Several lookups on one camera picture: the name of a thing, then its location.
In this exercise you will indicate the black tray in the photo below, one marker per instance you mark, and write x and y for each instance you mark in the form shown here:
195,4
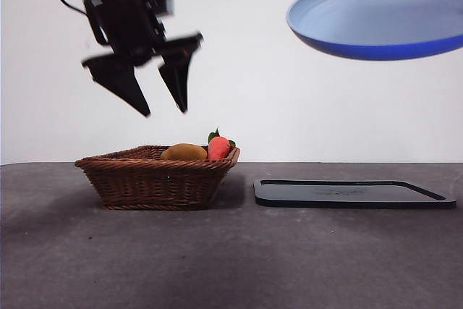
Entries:
347,197

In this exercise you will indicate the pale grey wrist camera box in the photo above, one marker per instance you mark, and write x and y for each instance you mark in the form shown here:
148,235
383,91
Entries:
167,3

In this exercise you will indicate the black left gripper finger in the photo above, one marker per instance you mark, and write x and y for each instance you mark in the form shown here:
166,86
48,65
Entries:
179,81
121,83

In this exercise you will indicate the brown wicker basket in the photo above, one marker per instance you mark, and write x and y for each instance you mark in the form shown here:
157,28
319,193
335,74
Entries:
152,186

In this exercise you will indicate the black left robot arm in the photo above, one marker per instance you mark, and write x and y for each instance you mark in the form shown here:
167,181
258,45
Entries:
119,12

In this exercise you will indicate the blue plate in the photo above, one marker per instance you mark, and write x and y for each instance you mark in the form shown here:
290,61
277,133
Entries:
380,16

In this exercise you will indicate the orange carrot with green leaves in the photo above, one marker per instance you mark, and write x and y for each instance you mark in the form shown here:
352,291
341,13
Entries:
218,148

